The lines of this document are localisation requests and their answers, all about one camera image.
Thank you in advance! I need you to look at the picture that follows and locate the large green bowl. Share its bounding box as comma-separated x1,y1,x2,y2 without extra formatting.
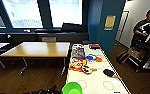
61,81,84,94

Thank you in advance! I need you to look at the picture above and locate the orange yellow snack bag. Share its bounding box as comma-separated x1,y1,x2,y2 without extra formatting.
68,57,87,71

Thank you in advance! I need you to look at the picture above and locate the white table with dishes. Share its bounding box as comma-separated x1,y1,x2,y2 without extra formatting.
63,43,132,94

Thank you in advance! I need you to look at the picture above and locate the colourful game box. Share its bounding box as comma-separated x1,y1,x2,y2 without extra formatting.
71,46,86,58

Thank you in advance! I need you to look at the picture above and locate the blue round paddle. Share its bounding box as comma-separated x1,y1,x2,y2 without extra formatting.
85,54,96,62

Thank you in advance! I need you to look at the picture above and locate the red flat game piece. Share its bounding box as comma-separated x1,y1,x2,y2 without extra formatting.
88,44,102,50

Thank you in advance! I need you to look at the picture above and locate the dark backpack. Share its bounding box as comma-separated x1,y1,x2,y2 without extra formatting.
115,50,131,65

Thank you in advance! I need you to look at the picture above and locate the wide bright window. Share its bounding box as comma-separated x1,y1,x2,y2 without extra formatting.
1,0,44,30

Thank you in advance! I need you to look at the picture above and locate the tan cardboard box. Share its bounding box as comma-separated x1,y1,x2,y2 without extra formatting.
129,47,145,61

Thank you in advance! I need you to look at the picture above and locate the black wheeled cart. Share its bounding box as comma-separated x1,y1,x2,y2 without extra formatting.
128,21,150,74

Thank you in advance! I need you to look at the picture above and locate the person in black shirt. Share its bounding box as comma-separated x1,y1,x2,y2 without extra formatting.
130,7,150,48

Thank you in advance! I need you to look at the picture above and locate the tan wall plaque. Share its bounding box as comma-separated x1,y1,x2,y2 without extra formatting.
103,14,117,32

